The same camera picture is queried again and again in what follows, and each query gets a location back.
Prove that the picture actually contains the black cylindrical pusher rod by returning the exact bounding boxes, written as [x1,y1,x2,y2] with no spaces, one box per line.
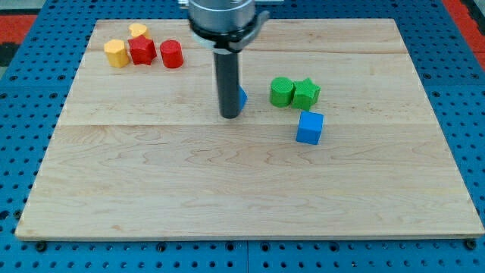
[214,53,240,119]

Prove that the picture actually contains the blue triangle block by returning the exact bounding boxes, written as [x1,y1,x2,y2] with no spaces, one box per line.
[239,86,247,111]

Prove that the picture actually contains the red cylinder block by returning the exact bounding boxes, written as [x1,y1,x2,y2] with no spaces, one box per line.
[160,39,184,68]

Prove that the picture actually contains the green cylinder block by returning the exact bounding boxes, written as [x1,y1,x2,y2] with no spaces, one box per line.
[270,77,295,108]

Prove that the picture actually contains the green star block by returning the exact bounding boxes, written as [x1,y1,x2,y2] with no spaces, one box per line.
[292,78,321,111]

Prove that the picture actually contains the red star block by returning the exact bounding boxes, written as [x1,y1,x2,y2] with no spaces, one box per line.
[128,36,157,65]

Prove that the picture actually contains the yellow heart block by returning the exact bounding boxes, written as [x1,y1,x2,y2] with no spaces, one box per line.
[128,23,151,39]

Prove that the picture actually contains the blue cube block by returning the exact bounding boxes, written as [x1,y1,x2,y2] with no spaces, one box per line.
[296,111,324,145]

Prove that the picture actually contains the yellow hexagon block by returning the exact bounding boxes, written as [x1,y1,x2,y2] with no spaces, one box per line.
[104,39,130,67]

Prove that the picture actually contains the wooden board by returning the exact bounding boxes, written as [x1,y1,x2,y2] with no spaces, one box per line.
[15,19,484,241]

